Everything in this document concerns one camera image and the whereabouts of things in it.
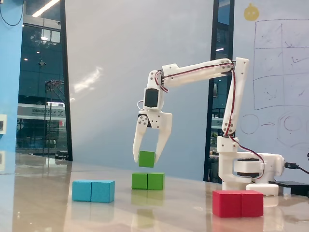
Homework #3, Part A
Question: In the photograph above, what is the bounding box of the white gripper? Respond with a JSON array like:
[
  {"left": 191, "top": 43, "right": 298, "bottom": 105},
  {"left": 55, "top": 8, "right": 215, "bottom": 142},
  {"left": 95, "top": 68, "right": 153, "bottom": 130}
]
[{"left": 132, "top": 108, "right": 173, "bottom": 165}]

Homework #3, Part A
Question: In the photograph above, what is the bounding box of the small green cube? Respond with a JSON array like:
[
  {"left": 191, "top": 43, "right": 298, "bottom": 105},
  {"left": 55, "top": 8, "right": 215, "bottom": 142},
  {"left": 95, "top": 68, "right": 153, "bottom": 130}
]
[{"left": 138, "top": 150, "right": 155, "bottom": 168}]

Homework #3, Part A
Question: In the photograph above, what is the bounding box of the long green block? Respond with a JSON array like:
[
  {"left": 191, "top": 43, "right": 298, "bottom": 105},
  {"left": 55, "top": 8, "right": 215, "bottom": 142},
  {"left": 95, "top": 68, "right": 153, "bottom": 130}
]
[{"left": 131, "top": 172, "right": 166, "bottom": 191}]

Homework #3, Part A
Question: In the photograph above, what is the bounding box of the long blue block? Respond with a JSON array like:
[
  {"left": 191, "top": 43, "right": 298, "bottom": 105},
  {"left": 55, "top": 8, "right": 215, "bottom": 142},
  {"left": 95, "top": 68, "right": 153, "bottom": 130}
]
[{"left": 71, "top": 179, "right": 115, "bottom": 203}]

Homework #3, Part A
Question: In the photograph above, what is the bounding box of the long red block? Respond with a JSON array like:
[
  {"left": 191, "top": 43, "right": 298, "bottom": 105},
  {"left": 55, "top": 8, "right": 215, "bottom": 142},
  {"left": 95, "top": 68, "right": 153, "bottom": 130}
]
[{"left": 212, "top": 189, "right": 264, "bottom": 218}]

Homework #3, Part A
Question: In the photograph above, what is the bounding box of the metal scaffold tower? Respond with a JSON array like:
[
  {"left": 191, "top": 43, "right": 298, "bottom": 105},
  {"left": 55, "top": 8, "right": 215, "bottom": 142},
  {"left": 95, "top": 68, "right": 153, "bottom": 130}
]
[{"left": 44, "top": 79, "right": 65, "bottom": 158}]

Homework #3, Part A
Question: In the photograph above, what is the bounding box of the white table clamp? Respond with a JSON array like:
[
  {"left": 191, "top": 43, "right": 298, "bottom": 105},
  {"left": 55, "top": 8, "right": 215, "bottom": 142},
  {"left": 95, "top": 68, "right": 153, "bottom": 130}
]
[{"left": 245, "top": 183, "right": 279, "bottom": 197}]

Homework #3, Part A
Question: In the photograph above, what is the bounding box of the whiteboard with marker drawings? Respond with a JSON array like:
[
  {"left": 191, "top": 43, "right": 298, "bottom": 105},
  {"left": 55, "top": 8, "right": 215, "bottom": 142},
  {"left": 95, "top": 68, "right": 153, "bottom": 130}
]
[{"left": 233, "top": 0, "right": 309, "bottom": 184}]

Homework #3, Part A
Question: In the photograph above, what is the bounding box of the flat black box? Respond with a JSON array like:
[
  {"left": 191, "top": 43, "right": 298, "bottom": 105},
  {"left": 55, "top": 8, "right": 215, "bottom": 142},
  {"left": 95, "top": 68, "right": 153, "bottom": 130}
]
[{"left": 268, "top": 180, "right": 309, "bottom": 196}]

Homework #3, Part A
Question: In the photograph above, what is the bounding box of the yellow round sticker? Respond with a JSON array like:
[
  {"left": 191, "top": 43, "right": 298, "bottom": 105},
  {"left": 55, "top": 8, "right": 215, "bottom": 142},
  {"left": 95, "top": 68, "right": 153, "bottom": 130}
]
[{"left": 243, "top": 2, "right": 260, "bottom": 21}]

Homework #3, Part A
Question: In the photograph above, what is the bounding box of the black window post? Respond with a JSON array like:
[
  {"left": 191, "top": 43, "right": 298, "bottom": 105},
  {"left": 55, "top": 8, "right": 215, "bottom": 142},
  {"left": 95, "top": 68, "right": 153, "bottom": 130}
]
[
  {"left": 59, "top": 0, "right": 73, "bottom": 162},
  {"left": 203, "top": 0, "right": 220, "bottom": 182},
  {"left": 227, "top": 0, "right": 235, "bottom": 61}
]

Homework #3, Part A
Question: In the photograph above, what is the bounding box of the forearm servo cable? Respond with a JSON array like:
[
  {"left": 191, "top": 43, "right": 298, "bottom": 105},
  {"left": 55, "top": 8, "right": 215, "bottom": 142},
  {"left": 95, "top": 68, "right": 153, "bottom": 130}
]
[{"left": 155, "top": 61, "right": 234, "bottom": 94}]

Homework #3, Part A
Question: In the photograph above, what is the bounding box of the upper arm servo cable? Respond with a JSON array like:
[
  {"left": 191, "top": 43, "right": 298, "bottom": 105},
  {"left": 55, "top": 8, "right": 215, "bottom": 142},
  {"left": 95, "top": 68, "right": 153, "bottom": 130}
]
[{"left": 222, "top": 69, "right": 239, "bottom": 136}]

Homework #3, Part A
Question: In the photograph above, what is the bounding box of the base servo cable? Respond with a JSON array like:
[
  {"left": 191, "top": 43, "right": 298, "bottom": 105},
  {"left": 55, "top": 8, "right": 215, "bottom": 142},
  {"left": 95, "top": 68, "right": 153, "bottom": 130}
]
[{"left": 227, "top": 135, "right": 267, "bottom": 181}]

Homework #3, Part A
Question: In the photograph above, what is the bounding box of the black power cable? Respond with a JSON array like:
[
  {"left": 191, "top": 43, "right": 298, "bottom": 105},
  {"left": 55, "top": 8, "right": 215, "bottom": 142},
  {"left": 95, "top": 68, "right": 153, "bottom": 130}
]
[{"left": 284, "top": 162, "right": 309, "bottom": 175}]

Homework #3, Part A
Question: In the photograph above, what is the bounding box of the thin black hanging cable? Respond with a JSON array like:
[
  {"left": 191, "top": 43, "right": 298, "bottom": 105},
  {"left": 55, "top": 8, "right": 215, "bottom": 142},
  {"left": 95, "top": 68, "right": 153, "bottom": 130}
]
[{"left": 0, "top": 0, "right": 25, "bottom": 26}]

